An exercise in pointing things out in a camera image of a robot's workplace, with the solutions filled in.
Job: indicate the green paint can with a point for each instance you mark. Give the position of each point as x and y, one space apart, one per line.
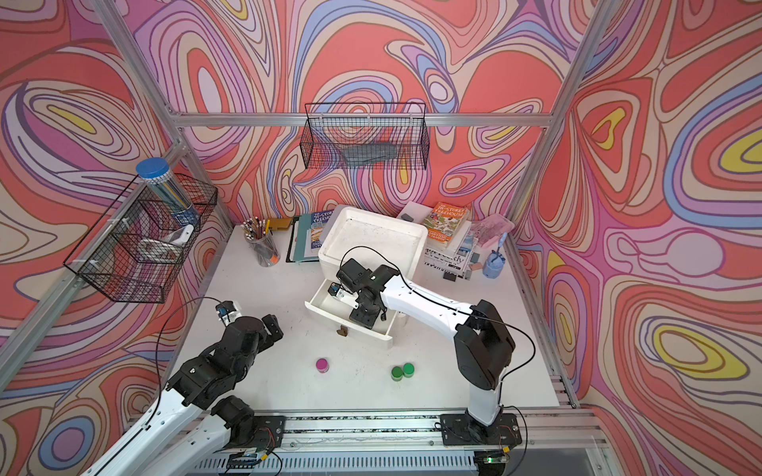
397 373
408 370

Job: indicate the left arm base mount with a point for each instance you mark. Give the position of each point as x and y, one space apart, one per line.
257 432

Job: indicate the white object in basket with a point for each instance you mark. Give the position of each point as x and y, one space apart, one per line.
179 237

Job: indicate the magenta paint can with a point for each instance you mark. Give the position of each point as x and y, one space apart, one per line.
322 365

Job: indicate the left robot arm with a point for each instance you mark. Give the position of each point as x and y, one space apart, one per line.
197 414

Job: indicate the black wire basket left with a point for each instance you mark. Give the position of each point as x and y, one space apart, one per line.
129 263

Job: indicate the pink plastic case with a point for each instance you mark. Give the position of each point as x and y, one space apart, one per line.
490 229

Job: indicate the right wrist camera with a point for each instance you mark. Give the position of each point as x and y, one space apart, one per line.
353 276

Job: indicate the black wire basket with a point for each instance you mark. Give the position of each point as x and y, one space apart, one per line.
388 136
129 263

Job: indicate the green paint can left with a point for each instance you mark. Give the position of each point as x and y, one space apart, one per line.
397 373

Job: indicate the white drawer cabinet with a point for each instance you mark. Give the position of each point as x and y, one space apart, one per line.
369 237

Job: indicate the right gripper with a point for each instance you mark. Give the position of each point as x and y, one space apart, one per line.
363 319

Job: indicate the black wire basket back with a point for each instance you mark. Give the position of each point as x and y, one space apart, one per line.
388 136

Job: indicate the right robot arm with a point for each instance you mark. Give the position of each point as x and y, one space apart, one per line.
483 345

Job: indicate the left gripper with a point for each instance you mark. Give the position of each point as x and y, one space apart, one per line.
268 339

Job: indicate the orange treehouse book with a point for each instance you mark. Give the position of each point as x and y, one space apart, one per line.
444 221

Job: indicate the pencil cup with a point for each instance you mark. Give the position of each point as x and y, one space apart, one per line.
259 238

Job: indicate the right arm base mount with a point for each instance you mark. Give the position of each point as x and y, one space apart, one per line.
464 430

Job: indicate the blue desk lamp base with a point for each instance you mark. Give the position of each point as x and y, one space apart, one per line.
494 265

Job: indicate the white book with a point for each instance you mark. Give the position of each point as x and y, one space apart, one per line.
418 211

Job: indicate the green paint can right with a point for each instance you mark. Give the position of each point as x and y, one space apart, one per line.
408 370

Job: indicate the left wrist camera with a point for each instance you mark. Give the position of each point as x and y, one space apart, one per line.
228 312

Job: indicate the blue lid pencil tube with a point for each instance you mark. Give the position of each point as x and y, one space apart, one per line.
165 186

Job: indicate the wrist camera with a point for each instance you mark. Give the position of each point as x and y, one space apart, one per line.
228 312
353 276

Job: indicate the teal folder with book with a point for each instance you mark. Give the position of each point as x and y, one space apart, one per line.
306 237

